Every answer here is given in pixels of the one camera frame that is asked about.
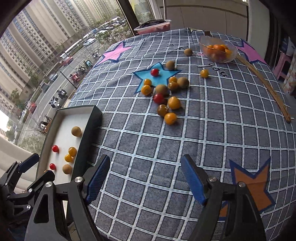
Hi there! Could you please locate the red tomato in cluster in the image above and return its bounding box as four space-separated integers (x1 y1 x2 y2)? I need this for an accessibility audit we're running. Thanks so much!
153 93 165 105

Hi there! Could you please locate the large brown kiwi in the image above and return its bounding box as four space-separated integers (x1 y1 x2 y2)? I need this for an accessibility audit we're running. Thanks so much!
177 77 189 89

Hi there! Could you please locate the red cherry tomato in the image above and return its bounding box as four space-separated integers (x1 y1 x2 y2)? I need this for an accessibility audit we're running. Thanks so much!
49 163 56 170

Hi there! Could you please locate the orange tangerine in bowl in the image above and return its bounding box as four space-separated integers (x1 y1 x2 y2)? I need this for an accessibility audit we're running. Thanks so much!
213 44 225 52

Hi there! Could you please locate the kiwi near bowl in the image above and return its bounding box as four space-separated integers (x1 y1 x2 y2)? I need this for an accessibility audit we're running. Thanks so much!
184 48 193 57

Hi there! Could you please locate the yellow tomato beside kiwi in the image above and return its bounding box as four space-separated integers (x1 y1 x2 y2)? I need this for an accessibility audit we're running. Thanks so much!
168 82 179 92

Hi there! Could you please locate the kiwi on blue star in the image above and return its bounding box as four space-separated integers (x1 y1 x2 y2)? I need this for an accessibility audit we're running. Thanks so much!
165 60 175 71

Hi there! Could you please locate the yellow tomato left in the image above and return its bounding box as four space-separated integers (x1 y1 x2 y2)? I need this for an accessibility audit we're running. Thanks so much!
144 79 152 86

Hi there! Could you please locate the clear glass fruit bowl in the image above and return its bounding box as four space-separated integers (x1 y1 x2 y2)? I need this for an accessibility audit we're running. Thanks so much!
199 36 238 63

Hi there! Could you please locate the pink plastic stool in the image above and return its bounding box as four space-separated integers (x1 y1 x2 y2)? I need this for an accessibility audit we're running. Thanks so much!
273 52 292 80

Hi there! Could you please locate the lone yellow tomato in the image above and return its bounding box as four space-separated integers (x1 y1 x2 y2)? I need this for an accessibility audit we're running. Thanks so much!
200 69 209 78

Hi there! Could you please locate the red tomato on blue star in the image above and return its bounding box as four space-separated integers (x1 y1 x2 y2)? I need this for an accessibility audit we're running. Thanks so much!
150 68 159 77

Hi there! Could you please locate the checkered grey tablecloth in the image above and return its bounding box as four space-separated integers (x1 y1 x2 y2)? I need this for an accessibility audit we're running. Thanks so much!
70 28 295 240

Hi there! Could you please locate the brown kiwi fruit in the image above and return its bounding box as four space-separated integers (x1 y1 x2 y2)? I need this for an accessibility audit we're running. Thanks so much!
71 126 82 137

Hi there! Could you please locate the white tray with dark rim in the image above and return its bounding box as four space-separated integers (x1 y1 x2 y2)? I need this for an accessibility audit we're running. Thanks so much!
36 105 102 185

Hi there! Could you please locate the brown kiwi in cluster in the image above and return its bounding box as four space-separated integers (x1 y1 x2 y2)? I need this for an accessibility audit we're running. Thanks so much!
155 84 169 95

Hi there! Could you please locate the white cabinet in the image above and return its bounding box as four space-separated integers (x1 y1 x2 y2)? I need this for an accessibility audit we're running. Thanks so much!
166 0 248 39

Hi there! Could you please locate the long wooden stick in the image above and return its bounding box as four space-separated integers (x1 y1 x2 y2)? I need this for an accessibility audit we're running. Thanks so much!
236 54 292 123

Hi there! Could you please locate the pink container with black item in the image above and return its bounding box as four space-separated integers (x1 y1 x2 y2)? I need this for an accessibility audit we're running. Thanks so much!
134 20 171 35

